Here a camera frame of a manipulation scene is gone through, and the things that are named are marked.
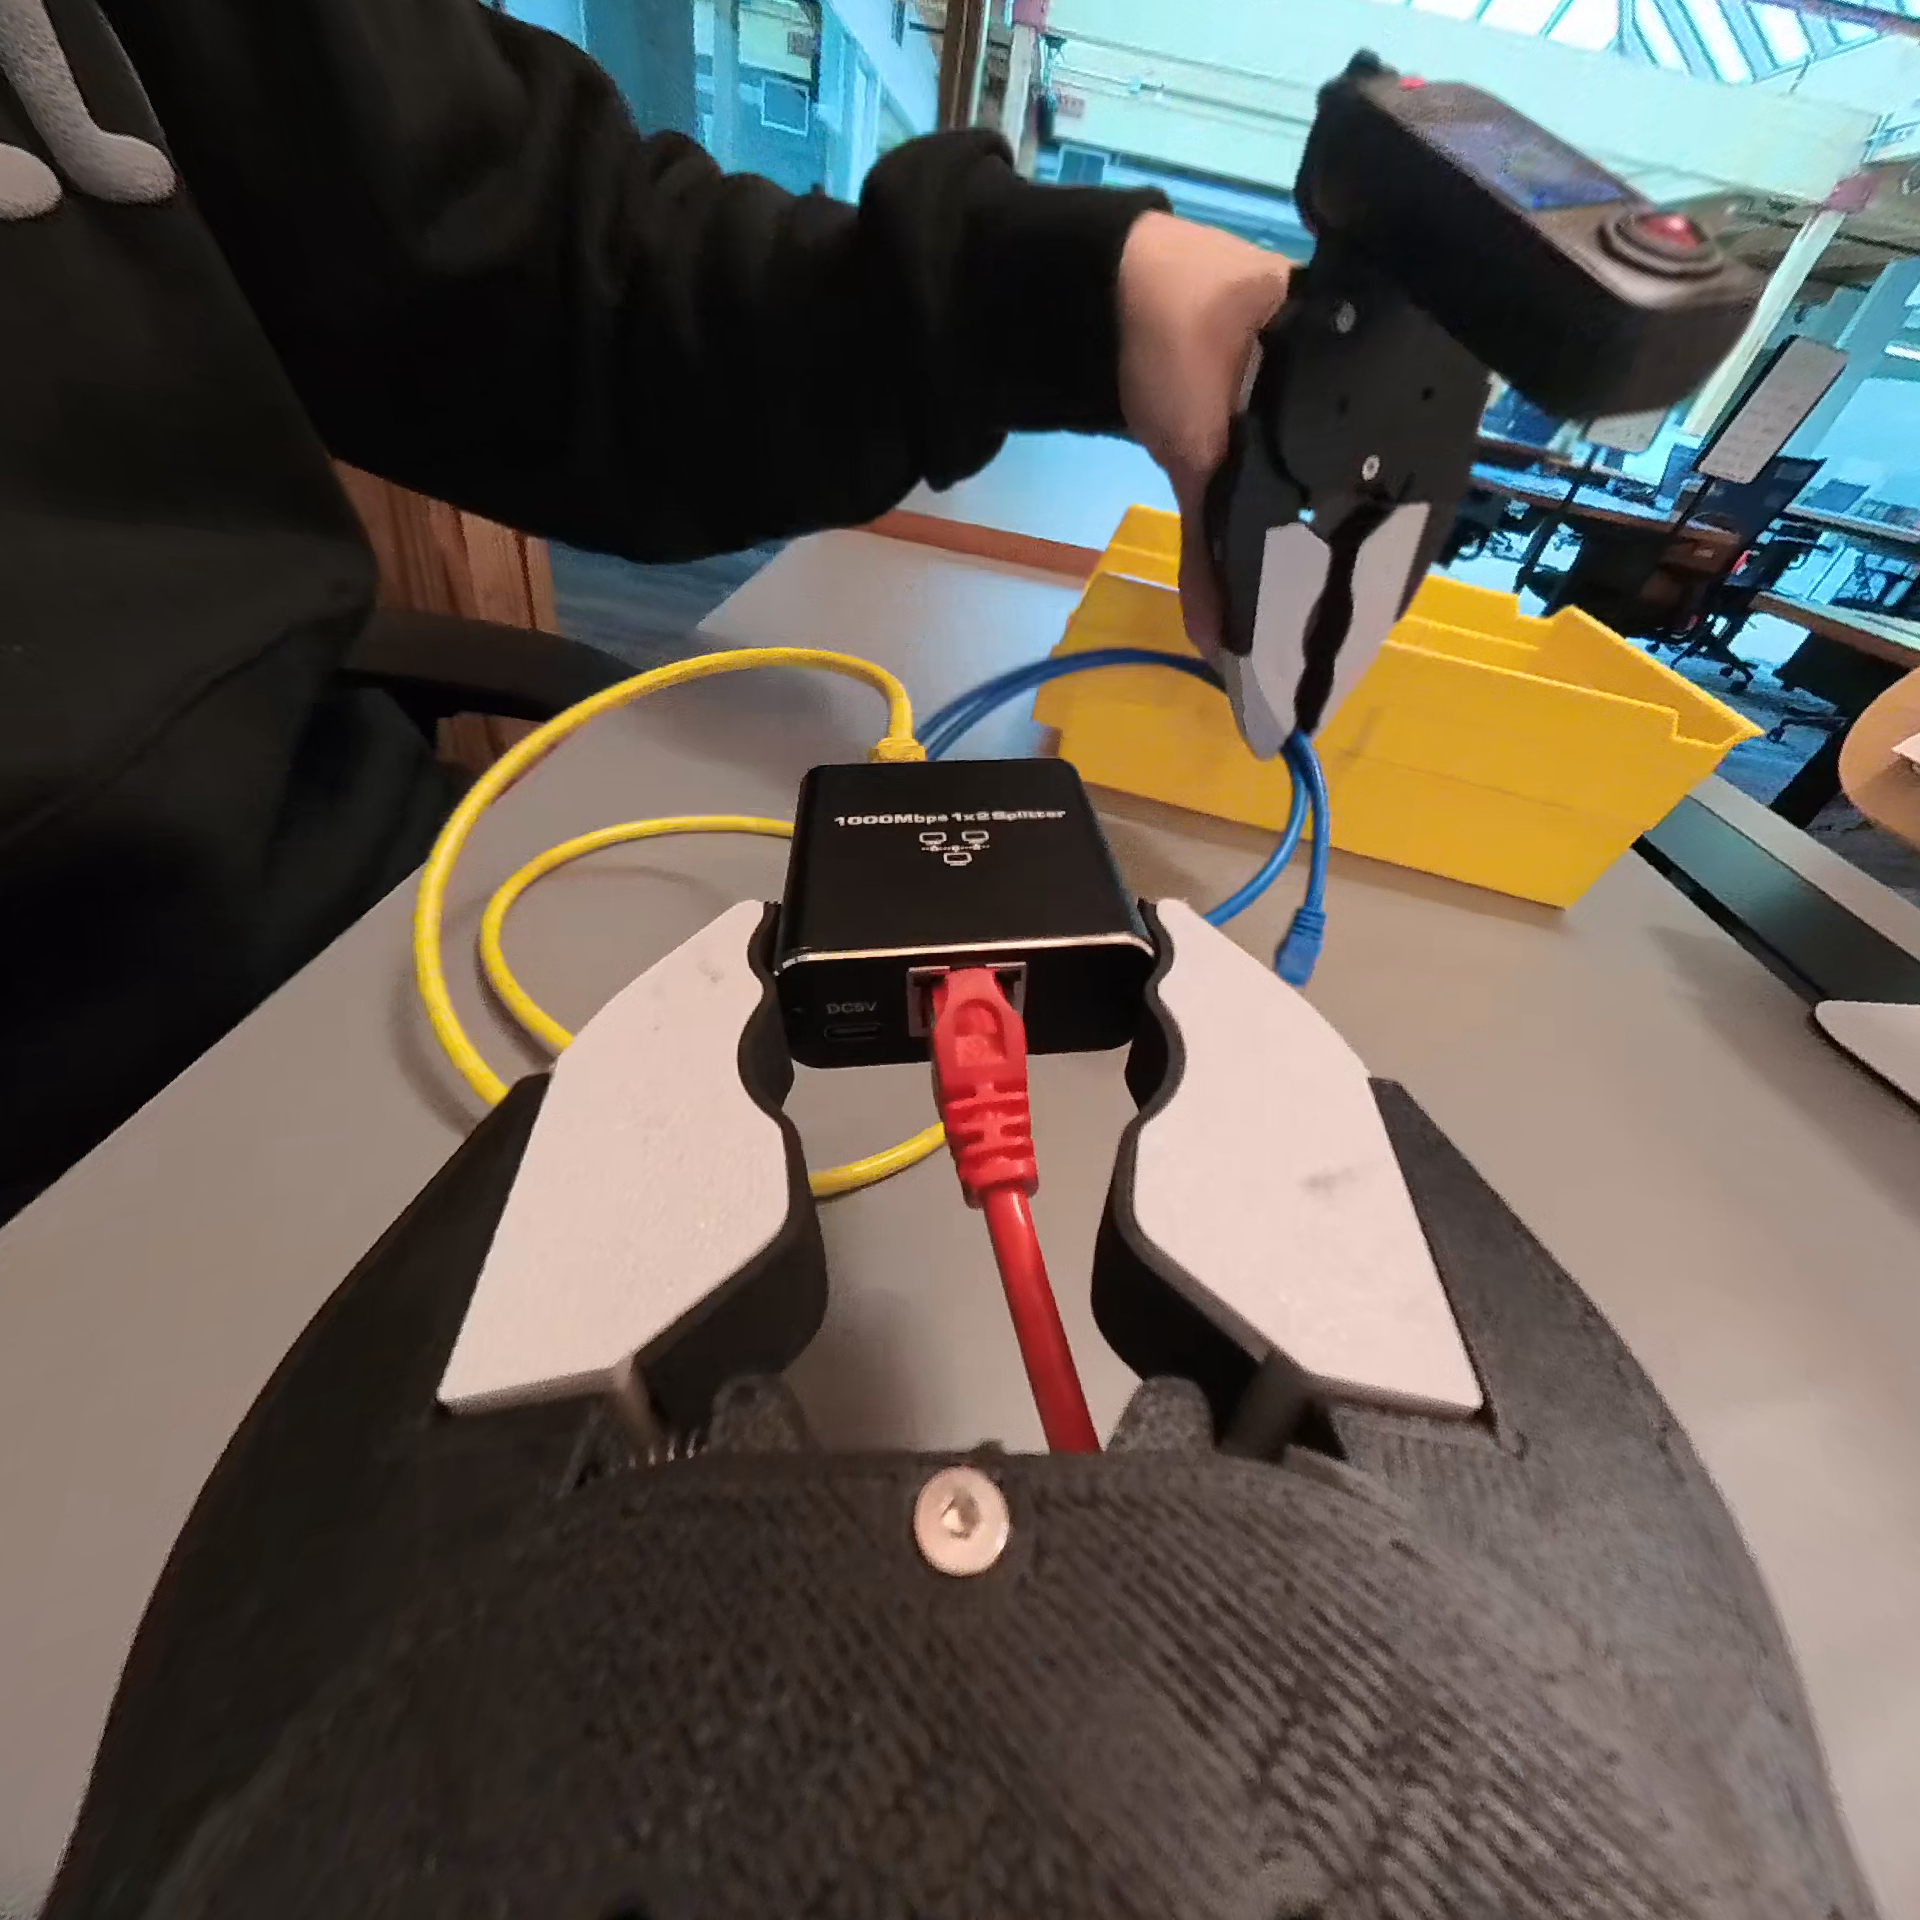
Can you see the wooden panel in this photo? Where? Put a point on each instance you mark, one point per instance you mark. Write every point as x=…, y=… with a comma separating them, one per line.
x=452, y=557

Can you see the black chair armrest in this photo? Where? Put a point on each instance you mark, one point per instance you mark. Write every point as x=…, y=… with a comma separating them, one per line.
x=494, y=662

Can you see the person's left forearm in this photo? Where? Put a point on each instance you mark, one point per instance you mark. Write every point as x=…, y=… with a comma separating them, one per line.
x=781, y=346

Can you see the round wooden table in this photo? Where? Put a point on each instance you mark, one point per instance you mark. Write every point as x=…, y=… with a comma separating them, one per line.
x=1882, y=780

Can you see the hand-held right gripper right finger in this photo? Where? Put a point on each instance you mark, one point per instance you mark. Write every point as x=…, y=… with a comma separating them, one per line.
x=1289, y=1186

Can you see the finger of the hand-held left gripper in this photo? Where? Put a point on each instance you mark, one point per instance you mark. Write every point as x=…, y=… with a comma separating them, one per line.
x=1276, y=646
x=1389, y=579

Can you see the person's left hand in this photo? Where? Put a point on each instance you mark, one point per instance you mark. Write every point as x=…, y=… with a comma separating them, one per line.
x=1193, y=331

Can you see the black background office chair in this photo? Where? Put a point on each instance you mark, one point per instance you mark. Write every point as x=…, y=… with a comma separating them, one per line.
x=1746, y=571

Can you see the dark-edged neighbouring desk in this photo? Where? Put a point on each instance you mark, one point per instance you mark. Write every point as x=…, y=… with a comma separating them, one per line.
x=1770, y=901

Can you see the person's black hoodie torso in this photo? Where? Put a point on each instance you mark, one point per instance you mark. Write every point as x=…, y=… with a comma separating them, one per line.
x=165, y=599

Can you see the long background office desk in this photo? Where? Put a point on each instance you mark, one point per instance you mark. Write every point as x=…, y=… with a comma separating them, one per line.
x=1590, y=504

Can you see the yellow plastic bin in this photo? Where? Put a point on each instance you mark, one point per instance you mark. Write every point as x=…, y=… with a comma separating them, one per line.
x=1500, y=750

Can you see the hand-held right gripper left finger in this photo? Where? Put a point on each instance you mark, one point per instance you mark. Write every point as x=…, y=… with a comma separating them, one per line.
x=629, y=1186

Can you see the black network splitter box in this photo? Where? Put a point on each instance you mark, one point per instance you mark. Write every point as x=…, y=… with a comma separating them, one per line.
x=960, y=886

